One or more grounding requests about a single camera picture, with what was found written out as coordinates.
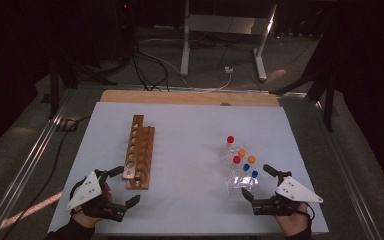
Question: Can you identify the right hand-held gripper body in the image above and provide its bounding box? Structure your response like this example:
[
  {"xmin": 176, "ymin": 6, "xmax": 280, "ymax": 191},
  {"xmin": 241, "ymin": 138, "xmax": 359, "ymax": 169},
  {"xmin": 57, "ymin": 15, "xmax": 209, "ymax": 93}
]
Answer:
[{"xmin": 251, "ymin": 169, "xmax": 324, "ymax": 217}]

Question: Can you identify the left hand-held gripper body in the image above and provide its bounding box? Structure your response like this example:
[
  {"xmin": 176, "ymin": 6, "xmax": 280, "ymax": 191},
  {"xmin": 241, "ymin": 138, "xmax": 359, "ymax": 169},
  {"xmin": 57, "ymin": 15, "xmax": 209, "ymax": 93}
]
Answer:
[{"xmin": 67, "ymin": 169, "xmax": 128, "ymax": 223}]

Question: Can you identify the clear plastic tube rack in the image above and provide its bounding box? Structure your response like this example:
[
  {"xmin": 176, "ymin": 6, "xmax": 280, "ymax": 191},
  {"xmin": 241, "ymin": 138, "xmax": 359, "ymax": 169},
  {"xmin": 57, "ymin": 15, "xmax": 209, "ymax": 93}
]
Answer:
[{"xmin": 220, "ymin": 143, "xmax": 260, "ymax": 200}]

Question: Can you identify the wooden test tube rack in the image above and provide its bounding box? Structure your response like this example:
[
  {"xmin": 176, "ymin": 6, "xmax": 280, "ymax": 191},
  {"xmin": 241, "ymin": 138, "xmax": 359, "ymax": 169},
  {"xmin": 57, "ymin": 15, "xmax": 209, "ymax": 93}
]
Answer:
[{"xmin": 122, "ymin": 114, "xmax": 156, "ymax": 191}]

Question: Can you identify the red cap test tube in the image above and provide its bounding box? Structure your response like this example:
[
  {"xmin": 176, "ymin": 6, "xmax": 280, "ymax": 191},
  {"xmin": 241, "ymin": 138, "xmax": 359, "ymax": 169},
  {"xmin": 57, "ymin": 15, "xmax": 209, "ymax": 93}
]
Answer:
[
  {"xmin": 223, "ymin": 135, "xmax": 236, "ymax": 158},
  {"xmin": 231, "ymin": 155, "xmax": 243, "ymax": 178}
]

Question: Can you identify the person's right hand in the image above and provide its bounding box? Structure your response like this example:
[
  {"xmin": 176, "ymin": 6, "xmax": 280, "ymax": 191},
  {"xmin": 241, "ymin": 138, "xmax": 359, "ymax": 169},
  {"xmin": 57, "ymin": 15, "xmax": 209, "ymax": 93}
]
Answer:
[{"xmin": 274, "ymin": 203, "xmax": 311, "ymax": 238}]

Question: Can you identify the person's left hand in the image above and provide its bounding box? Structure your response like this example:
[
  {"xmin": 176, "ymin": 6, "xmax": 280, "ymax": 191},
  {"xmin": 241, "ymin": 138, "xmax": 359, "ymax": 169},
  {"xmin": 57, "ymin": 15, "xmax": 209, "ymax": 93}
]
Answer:
[{"xmin": 72, "ymin": 185, "xmax": 114, "ymax": 229}]

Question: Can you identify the metal floor socket box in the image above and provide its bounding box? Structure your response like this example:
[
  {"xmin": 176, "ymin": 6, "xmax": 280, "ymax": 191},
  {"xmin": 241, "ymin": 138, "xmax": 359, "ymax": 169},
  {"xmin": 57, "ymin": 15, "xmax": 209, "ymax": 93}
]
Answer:
[{"xmin": 55, "ymin": 118, "xmax": 79, "ymax": 133}]

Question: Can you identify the white table sheet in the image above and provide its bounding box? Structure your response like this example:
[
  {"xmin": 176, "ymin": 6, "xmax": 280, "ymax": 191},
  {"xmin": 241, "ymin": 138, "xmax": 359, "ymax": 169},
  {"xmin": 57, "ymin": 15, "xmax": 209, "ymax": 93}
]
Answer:
[{"xmin": 48, "ymin": 101, "xmax": 329, "ymax": 236}]

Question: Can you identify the black metal stand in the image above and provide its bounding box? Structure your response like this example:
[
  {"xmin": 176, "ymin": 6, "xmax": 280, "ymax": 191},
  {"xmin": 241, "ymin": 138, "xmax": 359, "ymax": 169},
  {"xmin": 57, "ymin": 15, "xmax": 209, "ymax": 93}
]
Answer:
[
  {"xmin": 48, "ymin": 56, "xmax": 118, "ymax": 119},
  {"xmin": 269, "ymin": 33, "xmax": 339, "ymax": 133}
]

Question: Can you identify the dark cabinet with red light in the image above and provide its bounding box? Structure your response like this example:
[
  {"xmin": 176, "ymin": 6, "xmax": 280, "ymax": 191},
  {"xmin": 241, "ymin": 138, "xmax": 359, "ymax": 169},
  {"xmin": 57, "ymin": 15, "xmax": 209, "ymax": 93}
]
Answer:
[{"xmin": 79, "ymin": 0, "xmax": 138, "ymax": 64}]

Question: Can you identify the black curtain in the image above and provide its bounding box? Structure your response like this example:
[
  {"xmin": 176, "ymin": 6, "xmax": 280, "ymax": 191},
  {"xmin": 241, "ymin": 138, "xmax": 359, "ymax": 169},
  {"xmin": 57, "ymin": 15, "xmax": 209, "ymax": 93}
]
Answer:
[{"xmin": 333, "ymin": 0, "xmax": 384, "ymax": 198}]

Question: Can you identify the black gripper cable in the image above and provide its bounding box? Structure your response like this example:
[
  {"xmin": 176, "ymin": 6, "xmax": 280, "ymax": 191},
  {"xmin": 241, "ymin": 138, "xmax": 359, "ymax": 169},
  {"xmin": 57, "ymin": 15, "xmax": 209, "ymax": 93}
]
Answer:
[
  {"xmin": 68, "ymin": 178, "xmax": 88, "ymax": 201},
  {"xmin": 304, "ymin": 201, "xmax": 316, "ymax": 228}
]

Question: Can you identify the aluminium floor rail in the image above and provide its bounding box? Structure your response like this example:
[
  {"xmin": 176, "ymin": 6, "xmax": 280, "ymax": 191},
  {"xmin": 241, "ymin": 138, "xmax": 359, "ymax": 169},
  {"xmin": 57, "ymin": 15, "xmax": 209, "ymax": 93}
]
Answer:
[
  {"xmin": 0, "ymin": 88, "xmax": 78, "ymax": 240},
  {"xmin": 313, "ymin": 99, "xmax": 384, "ymax": 240}
]

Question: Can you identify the black floor cable bundle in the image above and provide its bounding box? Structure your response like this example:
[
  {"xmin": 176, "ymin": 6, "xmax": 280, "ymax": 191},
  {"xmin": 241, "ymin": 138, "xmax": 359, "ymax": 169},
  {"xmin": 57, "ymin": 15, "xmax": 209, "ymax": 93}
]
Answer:
[{"xmin": 126, "ymin": 43, "xmax": 171, "ymax": 92}]

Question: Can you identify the white floor cable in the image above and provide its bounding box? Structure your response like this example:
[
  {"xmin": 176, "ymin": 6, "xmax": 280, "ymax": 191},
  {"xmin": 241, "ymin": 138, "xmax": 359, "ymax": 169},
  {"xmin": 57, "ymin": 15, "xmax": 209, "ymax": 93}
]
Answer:
[{"xmin": 136, "ymin": 38, "xmax": 234, "ymax": 93}]

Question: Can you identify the white desk frame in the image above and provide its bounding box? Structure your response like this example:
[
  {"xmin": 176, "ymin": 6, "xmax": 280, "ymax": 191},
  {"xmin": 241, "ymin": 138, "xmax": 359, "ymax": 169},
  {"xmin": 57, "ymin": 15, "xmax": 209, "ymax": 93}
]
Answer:
[{"xmin": 179, "ymin": 0, "xmax": 278, "ymax": 82}]

